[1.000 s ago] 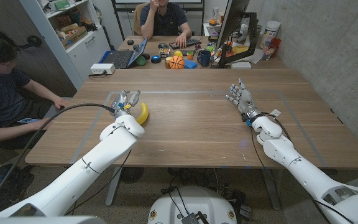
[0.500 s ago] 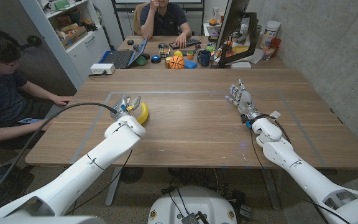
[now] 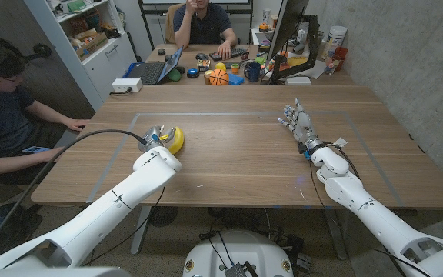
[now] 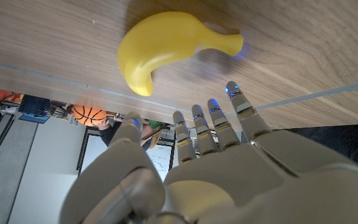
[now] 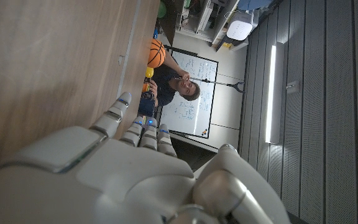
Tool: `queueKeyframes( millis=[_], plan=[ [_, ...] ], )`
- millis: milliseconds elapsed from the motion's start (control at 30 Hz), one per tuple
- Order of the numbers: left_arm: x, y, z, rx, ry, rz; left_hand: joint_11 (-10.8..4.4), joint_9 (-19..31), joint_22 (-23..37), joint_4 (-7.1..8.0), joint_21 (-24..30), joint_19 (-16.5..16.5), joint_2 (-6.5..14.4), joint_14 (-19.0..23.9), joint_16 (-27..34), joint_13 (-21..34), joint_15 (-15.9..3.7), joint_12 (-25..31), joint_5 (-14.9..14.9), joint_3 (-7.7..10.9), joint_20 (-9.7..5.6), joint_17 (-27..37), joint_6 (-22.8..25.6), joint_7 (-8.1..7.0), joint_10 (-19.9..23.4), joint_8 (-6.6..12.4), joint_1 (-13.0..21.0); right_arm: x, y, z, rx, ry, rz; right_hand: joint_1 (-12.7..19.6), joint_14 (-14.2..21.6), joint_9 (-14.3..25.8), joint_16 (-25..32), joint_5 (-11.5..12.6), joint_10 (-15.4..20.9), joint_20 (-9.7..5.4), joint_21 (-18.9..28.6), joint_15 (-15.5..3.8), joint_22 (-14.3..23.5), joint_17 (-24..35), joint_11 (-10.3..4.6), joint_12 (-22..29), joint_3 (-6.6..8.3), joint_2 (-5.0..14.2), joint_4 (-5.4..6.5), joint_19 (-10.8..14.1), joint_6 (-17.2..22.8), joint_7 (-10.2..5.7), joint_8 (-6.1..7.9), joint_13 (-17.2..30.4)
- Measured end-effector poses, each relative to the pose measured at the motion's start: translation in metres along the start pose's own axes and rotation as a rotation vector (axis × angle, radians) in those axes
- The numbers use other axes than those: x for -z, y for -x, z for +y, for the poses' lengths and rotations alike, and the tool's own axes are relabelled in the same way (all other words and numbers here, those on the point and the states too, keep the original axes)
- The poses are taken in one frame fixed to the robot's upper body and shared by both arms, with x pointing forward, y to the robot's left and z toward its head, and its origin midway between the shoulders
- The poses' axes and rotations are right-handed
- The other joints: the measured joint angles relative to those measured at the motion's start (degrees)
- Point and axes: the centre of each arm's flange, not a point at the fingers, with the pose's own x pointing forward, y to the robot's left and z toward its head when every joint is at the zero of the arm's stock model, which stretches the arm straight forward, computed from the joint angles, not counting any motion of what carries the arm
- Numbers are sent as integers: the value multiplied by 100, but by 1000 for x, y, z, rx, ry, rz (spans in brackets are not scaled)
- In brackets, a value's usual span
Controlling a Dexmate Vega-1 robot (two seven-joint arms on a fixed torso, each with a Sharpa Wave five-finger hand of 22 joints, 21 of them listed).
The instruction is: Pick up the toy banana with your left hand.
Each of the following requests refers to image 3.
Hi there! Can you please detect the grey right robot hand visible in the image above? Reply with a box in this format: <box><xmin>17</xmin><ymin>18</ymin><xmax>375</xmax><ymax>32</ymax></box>
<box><xmin>277</xmin><ymin>97</ymin><xmax>325</xmax><ymax>153</ymax></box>

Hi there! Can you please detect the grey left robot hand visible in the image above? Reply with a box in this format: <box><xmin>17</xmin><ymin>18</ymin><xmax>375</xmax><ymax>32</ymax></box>
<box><xmin>137</xmin><ymin>125</ymin><xmax>176</xmax><ymax>153</ymax></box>

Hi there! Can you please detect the yellow toy banana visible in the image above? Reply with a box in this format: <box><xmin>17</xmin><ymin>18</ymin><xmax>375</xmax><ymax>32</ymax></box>
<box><xmin>166</xmin><ymin>126</ymin><xmax>185</xmax><ymax>155</ymax></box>

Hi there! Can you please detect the orange toy basketball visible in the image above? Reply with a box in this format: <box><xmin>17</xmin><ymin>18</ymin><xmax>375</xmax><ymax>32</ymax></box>
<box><xmin>208</xmin><ymin>68</ymin><xmax>230</xmax><ymax>86</ymax></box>

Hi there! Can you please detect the flat white box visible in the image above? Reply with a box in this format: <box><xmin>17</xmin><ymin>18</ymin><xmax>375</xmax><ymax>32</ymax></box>
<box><xmin>285</xmin><ymin>76</ymin><xmax>312</xmax><ymax>86</ymax></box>

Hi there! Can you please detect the white power socket box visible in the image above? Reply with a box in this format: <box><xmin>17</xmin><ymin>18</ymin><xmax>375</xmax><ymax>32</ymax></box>
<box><xmin>111</xmin><ymin>78</ymin><xmax>144</xmax><ymax>93</ymax></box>

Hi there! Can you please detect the clear drinking glass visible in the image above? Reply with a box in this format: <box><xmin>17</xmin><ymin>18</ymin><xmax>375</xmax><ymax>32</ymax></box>
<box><xmin>324</xmin><ymin>56</ymin><xmax>338</xmax><ymax>75</ymax></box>

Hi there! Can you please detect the open black laptop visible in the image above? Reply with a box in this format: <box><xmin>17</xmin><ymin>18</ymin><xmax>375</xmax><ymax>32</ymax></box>
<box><xmin>122</xmin><ymin>45</ymin><xmax>185</xmax><ymax>86</ymax></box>

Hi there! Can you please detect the dark blue mug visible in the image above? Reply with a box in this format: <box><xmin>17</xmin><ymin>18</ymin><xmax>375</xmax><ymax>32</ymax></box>
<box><xmin>243</xmin><ymin>61</ymin><xmax>263</xmax><ymax>83</ymax></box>

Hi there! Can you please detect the red cup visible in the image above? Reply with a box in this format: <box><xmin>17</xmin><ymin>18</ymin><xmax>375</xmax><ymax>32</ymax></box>
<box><xmin>333</xmin><ymin>46</ymin><xmax>349</xmax><ymax>70</ymax></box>

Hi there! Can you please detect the black monitor stand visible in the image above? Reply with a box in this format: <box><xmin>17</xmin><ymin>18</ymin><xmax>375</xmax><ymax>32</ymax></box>
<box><xmin>269</xmin><ymin>15</ymin><xmax>319</xmax><ymax>82</ymax></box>

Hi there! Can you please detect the white shelf cabinet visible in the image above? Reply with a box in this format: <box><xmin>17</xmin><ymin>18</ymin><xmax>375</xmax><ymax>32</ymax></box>
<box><xmin>23</xmin><ymin>0</ymin><xmax>138</xmax><ymax>112</ymax></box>

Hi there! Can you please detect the white plastic canister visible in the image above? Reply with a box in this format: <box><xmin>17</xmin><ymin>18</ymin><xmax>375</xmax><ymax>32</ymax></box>
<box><xmin>321</xmin><ymin>25</ymin><xmax>348</xmax><ymax>61</ymax></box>

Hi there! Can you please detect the grey table leg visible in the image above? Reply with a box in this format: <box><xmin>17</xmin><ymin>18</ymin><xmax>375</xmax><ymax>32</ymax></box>
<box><xmin>130</xmin><ymin>205</ymin><xmax>153</xmax><ymax>255</ymax></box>
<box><xmin>323</xmin><ymin>209</ymin><xmax>348</xmax><ymax>261</ymax></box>

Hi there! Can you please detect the black keyboard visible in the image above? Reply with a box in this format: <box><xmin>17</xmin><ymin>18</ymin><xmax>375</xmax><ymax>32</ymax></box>
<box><xmin>209</xmin><ymin>46</ymin><xmax>250</xmax><ymax>62</ymax></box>

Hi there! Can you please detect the large computer monitor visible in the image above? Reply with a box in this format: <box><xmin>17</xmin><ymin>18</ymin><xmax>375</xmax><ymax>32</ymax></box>
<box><xmin>266</xmin><ymin>0</ymin><xmax>310</xmax><ymax>62</ymax></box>

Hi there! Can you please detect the cardboard box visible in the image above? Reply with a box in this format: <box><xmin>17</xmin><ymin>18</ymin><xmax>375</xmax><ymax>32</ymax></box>
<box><xmin>75</xmin><ymin>32</ymin><xmax>109</xmax><ymax>62</ymax></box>

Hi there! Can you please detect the smartphone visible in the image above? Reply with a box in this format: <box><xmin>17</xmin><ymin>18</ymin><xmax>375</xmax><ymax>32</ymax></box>
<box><xmin>22</xmin><ymin>145</ymin><xmax>52</xmax><ymax>155</ymax></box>

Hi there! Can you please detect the wooden chair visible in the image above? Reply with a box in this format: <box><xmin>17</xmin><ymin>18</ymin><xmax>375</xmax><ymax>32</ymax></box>
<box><xmin>165</xmin><ymin>2</ymin><xmax>184</xmax><ymax>45</ymax></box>

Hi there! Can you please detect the person in dark polo shirt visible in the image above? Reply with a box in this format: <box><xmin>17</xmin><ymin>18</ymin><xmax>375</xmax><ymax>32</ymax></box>
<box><xmin>173</xmin><ymin>0</ymin><xmax>238</xmax><ymax>61</ymax></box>

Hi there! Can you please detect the white robot torso base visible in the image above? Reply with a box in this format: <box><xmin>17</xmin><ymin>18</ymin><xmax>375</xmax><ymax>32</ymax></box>
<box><xmin>182</xmin><ymin>229</ymin><xmax>295</xmax><ymax>277</ymax></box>

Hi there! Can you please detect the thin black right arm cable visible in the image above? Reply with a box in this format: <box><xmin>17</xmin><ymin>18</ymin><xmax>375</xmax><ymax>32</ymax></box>
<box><xmin>307</xmin><ymin>141</ymin><xmax>431</xmax><ymax>277</ymax></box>

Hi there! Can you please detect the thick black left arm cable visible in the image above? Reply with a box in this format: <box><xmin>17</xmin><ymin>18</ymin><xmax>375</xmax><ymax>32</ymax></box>
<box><xmin>0</xmin><ymin>128</ymin><xmax>148</xmax><ymax>259</ymax></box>

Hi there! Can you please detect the black door handle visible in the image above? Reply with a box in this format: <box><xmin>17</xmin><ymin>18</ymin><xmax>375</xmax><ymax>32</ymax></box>
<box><xmin>23</xmin><ymin>43</ymin><xmax>52</xmax><ymax>62</ymax></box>

